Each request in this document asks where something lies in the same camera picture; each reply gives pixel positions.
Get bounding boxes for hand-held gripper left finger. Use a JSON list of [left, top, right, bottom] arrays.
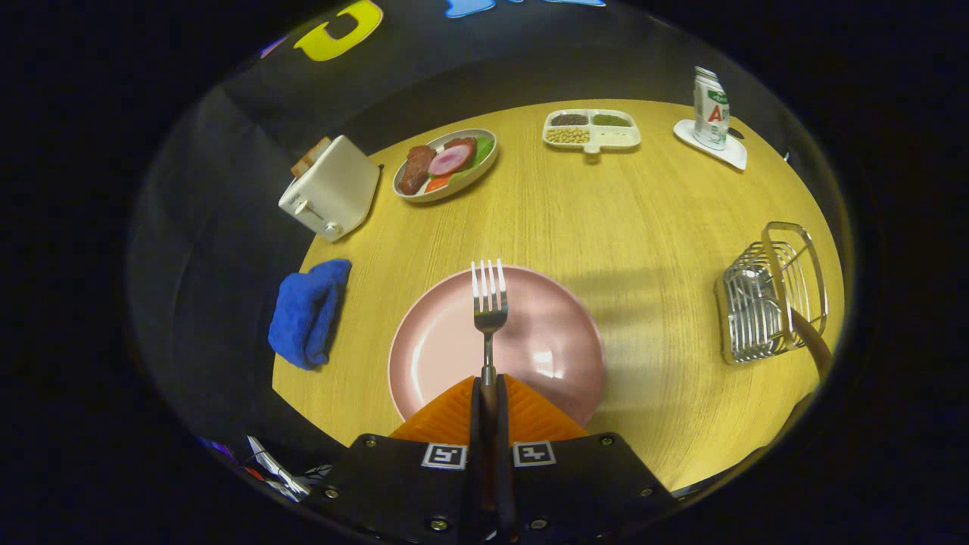
[[322, 376, 483, 544]]

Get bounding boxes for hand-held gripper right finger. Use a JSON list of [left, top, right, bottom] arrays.
[[497, 375, 677, 544]]

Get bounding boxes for metal fork with dark handle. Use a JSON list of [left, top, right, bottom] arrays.
[[471, 260, 509, 523]]

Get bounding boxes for metal spoon with dark handle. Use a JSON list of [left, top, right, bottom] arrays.
[[787, 307, 833, 381]]

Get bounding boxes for small mixed clutter pile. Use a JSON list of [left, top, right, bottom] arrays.
[[242, 435, 334, 502]]

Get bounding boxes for pink plate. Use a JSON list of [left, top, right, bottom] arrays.
[[388, 265, 606, 426]]

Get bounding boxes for blue folded cloth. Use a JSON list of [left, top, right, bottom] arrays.
[[268, 259, 353, 371]]

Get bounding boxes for white toaster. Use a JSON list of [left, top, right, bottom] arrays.
[[278, 135, 381, 243]]

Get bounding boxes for white oval food bowl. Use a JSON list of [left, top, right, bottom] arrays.
[[392, 128, 499, 203]]

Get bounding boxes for long brown meat piece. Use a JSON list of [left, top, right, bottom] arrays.
[[399, 145, 438, 196]]

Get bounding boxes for pink ham slice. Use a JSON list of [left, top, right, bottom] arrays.
[[428, 144, 474, 177]]

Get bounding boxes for toast bread slice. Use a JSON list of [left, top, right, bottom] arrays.
[[291, 136, 332, 179]]

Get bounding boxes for white divided dish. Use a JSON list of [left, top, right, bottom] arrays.
[[542, 109, 642, 154]]

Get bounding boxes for white square coaster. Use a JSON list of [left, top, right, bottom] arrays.
[[673, 119, 748, 171]]

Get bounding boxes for white drink bottle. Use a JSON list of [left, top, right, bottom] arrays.
[[693, 67, 730, 151]]

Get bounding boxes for metal wire basket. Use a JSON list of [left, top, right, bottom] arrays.
[[714, 221, 829, 366]]

